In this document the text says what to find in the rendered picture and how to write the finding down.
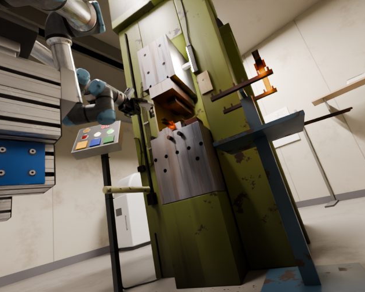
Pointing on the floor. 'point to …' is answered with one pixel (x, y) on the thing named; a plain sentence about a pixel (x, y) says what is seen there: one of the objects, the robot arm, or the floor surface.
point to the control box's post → (112, 227)
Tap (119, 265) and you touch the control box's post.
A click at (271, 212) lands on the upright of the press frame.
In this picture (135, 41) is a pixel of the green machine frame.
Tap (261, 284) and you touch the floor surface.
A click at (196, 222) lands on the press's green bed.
